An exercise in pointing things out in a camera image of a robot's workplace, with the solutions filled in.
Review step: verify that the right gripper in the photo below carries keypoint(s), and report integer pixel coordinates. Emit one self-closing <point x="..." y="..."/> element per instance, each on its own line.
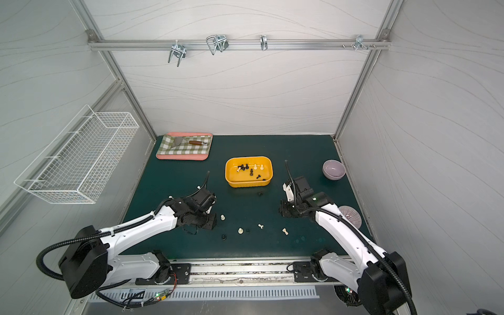
<point x="287" y="210"/>

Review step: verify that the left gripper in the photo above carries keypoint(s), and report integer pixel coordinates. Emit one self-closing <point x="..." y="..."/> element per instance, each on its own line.
<point x="209" y="222"/>

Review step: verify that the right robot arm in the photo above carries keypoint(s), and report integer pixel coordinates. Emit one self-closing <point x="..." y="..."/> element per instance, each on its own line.
<point x="373" y="278"/>

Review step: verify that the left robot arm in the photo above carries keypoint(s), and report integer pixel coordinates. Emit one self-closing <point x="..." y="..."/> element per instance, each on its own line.
<point x="98" y="259"/>

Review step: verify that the yellow plastic storage box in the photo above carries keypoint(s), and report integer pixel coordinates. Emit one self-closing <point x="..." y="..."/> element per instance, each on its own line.
<point x="243" y="179"/>

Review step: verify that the purple bowl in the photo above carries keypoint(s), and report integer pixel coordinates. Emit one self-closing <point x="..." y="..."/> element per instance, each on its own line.
<point x="333" y="170"/>

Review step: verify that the pink striped plate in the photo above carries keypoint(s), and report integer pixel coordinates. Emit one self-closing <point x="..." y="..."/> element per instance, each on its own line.
<point x="352" y="215"/>

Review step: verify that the pink tray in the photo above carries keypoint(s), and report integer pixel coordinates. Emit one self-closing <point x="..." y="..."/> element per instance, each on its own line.
<point x="192" y="157"/>

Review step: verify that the green checkered cloth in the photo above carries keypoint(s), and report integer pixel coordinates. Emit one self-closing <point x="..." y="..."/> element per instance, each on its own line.
<point x="166" y="147"/>

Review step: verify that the metal hook clamp left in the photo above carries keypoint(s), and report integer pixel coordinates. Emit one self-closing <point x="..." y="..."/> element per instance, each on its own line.
<point x="177" y="52"/>

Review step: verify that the metal hook clamp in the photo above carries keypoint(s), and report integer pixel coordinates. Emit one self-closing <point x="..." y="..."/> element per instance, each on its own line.
<point x="177" y="52"/>
<point x="358" y="44"/>
<point x="217" y="43"/>

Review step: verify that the metal hook small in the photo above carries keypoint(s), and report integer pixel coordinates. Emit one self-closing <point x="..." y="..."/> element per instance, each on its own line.
<point x="263" y="42"/>

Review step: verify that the metal hook clamp right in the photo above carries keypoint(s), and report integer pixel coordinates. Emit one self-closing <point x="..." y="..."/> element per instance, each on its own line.
<point x="358" y="44"/>

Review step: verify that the metal hook clamp middle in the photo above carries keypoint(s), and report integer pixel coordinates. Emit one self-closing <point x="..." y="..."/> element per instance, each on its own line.
<point x="217" y="43"/>

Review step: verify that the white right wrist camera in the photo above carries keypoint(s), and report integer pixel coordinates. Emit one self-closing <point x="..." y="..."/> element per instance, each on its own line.
<point x="289" y="192"/>

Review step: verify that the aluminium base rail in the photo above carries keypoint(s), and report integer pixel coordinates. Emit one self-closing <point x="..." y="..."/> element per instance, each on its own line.
<point x="208" y="272"/>

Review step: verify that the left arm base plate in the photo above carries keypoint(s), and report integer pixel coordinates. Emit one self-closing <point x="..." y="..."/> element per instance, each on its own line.
<point x="168" y="275"/>

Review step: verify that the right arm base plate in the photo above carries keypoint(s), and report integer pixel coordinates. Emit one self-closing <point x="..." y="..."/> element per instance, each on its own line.
<point x="308" y="272"/>

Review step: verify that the wooden handled spatula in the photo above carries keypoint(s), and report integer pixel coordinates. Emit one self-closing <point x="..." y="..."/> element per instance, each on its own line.
<point x="183" y="140"/>

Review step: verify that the white wire basket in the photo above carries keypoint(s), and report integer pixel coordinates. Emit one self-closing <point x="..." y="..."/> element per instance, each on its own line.
<point x="76" y="165"/>

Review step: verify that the aluminium crossbar rail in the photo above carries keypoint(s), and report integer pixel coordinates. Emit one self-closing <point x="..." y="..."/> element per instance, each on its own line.
<point x="234" y="45"/>

